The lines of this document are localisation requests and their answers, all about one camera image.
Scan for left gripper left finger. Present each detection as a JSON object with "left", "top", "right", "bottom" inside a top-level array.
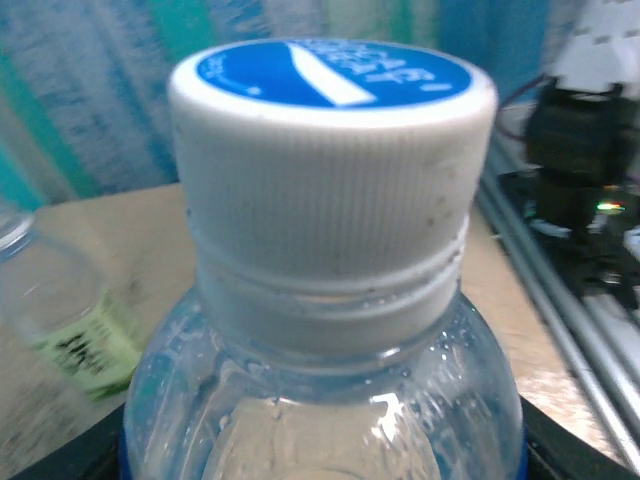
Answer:
[{"left": 9, "top": 399, "right": 127, "bottom": 480}]

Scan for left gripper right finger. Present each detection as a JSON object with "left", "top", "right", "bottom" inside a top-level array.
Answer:
[{"left": 518, "top": 394, "right": 624, "bottom": 480}]

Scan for green label clear bottle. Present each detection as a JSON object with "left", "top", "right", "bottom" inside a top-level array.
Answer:
[{"left": 0, "top": 207, "right": 149, "bottom": 404}]

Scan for blue label water bottle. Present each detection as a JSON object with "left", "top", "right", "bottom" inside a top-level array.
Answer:
[{"left": 119, "top": 279, "right": 531, "bottom": 480}]

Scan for blue topped white cap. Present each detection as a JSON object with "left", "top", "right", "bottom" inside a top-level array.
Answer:
[{"left": 167, "top": 38, "right": 500, "bottom": 296}]

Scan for aluminium mounting rail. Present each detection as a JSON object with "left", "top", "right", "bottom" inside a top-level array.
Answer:
[{"left": 474, "top": 129, "right": 640, "bottom": 466}]

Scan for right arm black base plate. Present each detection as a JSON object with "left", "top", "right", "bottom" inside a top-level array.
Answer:
[{"left": 499, "top": 169, "right": 640, "bottom": 314}]

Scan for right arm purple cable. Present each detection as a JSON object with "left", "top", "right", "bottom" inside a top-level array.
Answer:
[{"left": 497, "top": 74, "right": 551, "bottom": 146}]

